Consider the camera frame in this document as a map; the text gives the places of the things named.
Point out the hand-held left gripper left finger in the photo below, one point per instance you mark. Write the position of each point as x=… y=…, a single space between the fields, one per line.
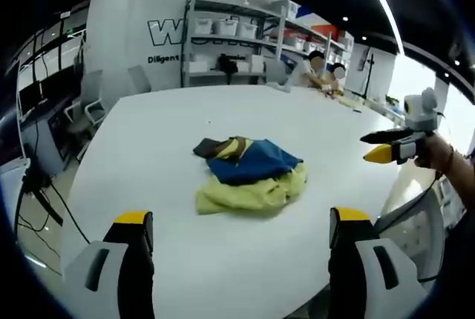
x=111 y=259

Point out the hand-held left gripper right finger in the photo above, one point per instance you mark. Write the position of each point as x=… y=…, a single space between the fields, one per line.
x=375 y=263

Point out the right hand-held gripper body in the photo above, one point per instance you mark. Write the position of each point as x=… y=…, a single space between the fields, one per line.
x=419 y=115

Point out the blue and yellow garment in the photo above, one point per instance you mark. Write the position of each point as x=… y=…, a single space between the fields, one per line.
x=252 y=170

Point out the person's right hand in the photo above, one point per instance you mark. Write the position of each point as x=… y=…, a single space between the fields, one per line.
x=434 y=152

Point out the white mesh office chair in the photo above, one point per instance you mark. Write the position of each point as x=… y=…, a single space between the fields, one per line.
x=412 y=226

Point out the yellow cloth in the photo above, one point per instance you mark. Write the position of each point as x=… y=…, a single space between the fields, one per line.
x=346 y=101

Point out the black tripod stand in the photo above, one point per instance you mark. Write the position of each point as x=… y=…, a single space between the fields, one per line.
x=367 y=74

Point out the grey office chair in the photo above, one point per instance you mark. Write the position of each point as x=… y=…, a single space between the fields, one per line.
x=87 y=107

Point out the white storage bin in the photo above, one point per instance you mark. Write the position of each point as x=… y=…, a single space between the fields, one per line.
x=202 y=26
x=225 y=27
x=247 y=30

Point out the black device on shelf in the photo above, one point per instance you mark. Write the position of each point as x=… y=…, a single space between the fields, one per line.
x=227 y=64

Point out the computer monitor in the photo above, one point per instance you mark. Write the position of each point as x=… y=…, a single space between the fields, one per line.
x=31 y=100

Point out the grey metal shelving unit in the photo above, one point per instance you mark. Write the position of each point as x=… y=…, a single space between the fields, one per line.
x=230 y=42

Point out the long white wall shelving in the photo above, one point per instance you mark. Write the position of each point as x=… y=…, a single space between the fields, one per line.
x=315 y=33

